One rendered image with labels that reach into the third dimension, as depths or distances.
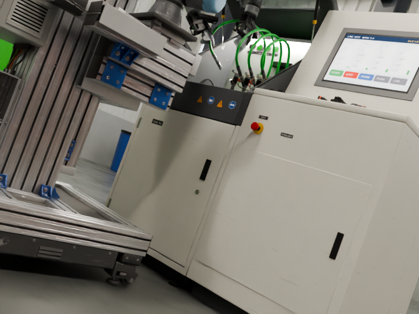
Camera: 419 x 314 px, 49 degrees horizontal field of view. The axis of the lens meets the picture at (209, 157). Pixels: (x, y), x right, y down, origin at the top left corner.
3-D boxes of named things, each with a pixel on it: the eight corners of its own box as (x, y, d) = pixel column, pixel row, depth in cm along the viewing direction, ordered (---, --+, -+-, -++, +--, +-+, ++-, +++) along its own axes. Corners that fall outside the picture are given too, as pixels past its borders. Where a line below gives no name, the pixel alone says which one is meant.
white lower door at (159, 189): (100, 219, 252) (144, 102, 254) (104, 220, 254) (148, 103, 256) (183, 266, 210) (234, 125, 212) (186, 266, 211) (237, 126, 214)
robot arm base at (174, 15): (157, 15, 179) (166, -8, 179) (137, 17, 190) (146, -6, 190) (186, 33, 188) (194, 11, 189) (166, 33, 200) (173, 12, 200)
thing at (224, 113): (148, 102, 254) (158, 75, 254) (153, 104, 257) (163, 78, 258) (233, 124, 213) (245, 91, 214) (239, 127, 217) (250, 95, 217)
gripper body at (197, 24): (193, 37, 255) (184, 17, 255) (206, 32, 258) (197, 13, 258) (197, 32, 248) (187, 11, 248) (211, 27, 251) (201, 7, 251)
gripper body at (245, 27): (232, 31, 249) (239, 10, 249) (240, 38, 255) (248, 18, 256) (242, 32, 244) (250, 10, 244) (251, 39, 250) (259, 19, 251)
